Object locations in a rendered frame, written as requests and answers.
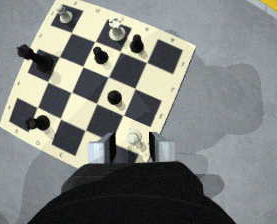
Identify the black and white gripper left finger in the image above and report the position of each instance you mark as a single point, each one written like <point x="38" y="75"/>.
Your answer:
<point x="103" y="150"/>

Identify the cream and black chessboard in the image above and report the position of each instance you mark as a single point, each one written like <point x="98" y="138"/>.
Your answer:
<point x="73" y="93"/>

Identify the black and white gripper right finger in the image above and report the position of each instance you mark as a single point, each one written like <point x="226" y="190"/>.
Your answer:
<point x="160" y="149"/>

